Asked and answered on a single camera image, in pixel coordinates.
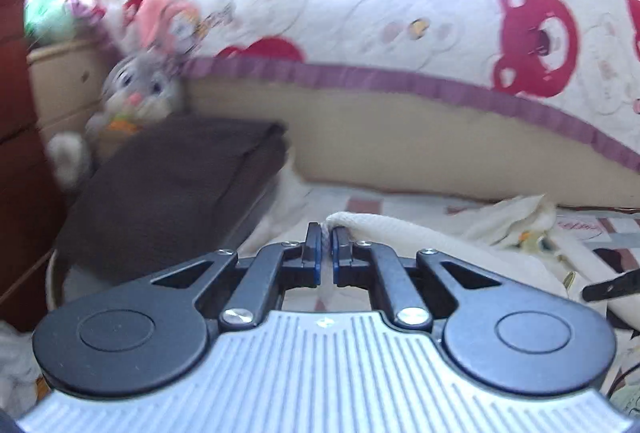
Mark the cream waffle knit garment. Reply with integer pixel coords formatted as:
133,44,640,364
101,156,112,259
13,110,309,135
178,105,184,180
322,196,615,303

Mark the light green garment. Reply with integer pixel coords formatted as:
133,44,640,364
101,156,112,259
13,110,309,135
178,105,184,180
611,384,640,419

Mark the folded dark brown sweater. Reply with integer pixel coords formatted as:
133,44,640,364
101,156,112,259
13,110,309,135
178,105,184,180
55,115,288,285

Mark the beige bed base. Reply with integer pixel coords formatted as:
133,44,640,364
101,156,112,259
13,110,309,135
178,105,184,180
186,78,639,208

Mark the grey bunny plush toy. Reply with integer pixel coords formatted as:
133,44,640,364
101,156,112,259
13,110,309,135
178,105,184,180
46,50,186,191

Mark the bear print quilt purple trim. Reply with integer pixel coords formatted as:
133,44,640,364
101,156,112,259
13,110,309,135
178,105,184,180
54,0,639,170

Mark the red wooden dresser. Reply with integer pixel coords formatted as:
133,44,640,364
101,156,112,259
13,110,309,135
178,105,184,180
0,0,65,331

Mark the grey cloth on floor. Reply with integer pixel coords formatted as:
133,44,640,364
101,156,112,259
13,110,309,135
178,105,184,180
0,321,50,419

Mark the beige bedside cabinet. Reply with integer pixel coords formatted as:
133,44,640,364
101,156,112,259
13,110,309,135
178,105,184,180
27,40,115,144

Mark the green plastic bag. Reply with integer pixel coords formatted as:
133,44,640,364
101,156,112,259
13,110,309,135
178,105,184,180
24,0,76,47

